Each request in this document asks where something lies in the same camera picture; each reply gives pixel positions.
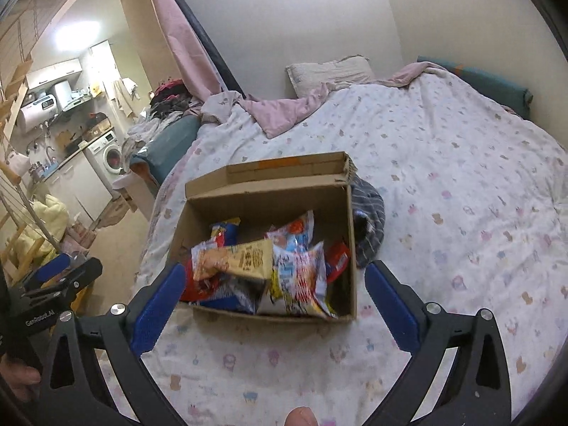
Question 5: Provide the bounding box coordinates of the large red snack bag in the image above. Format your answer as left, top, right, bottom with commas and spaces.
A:
180, 255, 231, 303

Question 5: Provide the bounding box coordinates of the blue clear-wrap biscuit packet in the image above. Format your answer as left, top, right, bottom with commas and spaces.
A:
209, 217, 241, 249

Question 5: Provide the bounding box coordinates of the beige pillow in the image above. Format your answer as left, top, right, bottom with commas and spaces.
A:
285, 55, 373, 98

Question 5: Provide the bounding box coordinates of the brown cardboard box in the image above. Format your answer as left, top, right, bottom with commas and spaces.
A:
168, 151, 358, 320

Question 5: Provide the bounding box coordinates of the dark striped cloth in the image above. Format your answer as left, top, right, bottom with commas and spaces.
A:
350, 174, 387, 269

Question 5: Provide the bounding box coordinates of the beige cartoon biscuit packet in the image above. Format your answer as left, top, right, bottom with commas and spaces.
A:
192, 238, 274, 282

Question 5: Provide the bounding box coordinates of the pile of clothes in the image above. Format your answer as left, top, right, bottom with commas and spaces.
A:
148, 78, 206, 119

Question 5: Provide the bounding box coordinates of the white snack bag red circle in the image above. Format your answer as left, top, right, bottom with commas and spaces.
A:
265, 210, 316, 253

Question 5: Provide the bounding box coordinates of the blue and white snack bag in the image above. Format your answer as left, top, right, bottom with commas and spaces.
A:
197, 275, 267, 314

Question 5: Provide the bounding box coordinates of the white kitchen cabinet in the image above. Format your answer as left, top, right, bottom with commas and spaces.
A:
42, 154, 115, 227

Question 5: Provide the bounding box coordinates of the white wall cabinet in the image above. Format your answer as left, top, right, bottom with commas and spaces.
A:
24, 58, 85, 92

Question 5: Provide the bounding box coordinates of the white pink snack bag yellow print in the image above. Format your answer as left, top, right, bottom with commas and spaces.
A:
257, 242, 339, 319

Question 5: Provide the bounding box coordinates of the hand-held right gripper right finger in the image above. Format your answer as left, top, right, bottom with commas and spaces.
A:
364, 259, 513, 426

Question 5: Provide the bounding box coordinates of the wooden frame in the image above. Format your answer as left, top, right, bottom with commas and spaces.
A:
0, 219, 60, 287

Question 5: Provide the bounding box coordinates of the white water heater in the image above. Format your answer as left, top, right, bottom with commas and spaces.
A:
17, 93, 60, 134

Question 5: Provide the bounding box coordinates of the small red snack packet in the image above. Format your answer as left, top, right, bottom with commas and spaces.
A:
325, 240, 352, 284

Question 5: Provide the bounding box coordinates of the white washing machine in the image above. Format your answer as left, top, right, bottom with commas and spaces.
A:
83, 131, 126, 178

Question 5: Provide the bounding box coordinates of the person's right hand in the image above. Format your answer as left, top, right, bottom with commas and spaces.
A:
284, 406, 321, 426

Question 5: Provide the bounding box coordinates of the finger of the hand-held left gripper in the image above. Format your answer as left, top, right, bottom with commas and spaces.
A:
20, 254, 104, 301

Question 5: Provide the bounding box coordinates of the brown patterned rug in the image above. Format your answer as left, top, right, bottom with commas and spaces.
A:
95, 195, 134, 231

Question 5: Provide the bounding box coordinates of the pink curtain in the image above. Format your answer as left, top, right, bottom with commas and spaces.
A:
143, 0, 229, 103

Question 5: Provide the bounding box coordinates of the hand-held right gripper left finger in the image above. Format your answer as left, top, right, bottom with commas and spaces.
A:
38, 263, 188, 426

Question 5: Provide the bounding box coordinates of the person's left hand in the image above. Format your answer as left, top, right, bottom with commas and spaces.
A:
0, 356, 43, 403

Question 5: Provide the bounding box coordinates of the teal long cushion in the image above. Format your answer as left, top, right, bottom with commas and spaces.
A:
416, 55, 533, 120

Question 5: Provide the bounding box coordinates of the teal and orange blanket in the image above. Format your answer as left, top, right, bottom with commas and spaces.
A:
131, 114, 202, 184

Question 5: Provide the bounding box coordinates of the yellow cloth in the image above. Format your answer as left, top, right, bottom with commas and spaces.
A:
8, 194, 71, 269

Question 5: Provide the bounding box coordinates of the pink bed sheet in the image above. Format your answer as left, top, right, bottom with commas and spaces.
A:
202, 62, 449, 139

